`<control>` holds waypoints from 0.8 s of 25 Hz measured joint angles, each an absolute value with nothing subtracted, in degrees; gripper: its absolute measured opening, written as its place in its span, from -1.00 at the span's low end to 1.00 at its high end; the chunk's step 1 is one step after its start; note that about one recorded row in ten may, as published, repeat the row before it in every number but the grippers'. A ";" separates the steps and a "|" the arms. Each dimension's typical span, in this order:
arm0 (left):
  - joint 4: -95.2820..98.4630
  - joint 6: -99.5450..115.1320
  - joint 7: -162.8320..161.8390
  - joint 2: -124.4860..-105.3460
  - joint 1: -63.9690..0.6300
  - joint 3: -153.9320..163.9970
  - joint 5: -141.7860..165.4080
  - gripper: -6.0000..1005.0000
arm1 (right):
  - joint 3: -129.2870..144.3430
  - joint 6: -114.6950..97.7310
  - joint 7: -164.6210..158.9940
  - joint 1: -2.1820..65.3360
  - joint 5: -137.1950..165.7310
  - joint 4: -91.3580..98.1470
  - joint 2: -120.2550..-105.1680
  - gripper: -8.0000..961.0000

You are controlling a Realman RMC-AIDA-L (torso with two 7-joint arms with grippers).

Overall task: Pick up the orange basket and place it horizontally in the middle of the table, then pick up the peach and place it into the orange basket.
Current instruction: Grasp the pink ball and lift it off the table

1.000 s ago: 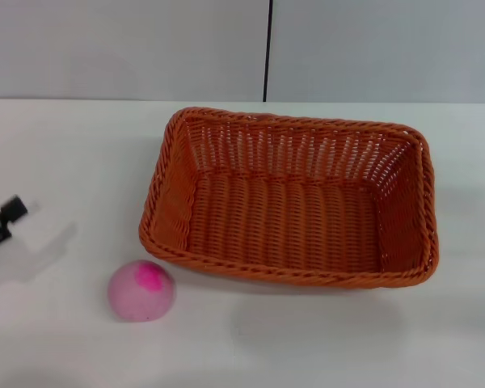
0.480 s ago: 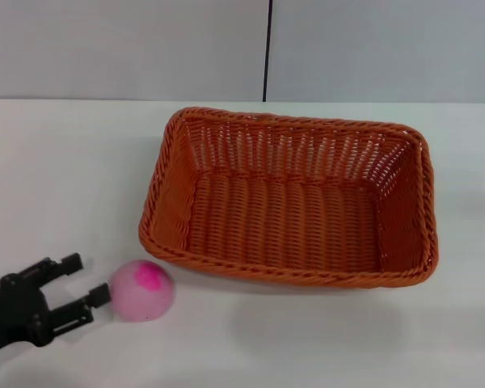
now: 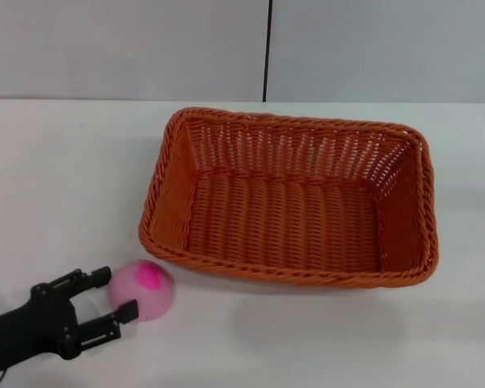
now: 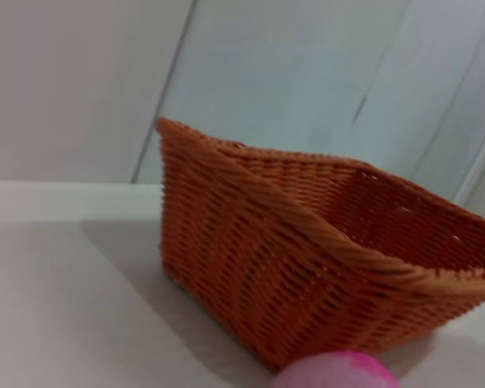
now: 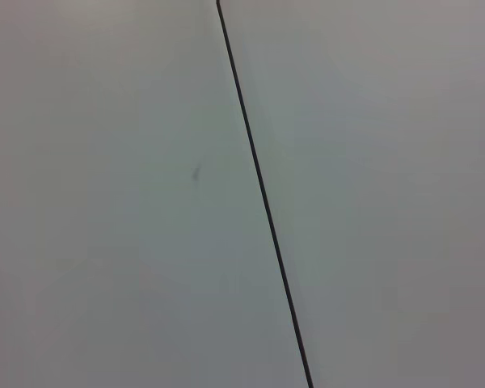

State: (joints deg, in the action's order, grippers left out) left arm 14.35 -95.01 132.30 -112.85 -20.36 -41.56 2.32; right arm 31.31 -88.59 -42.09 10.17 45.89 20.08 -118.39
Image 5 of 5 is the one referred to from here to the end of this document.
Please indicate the thin black vertical strip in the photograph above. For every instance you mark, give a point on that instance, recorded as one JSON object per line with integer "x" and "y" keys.
{"x": 262, "y": 194}

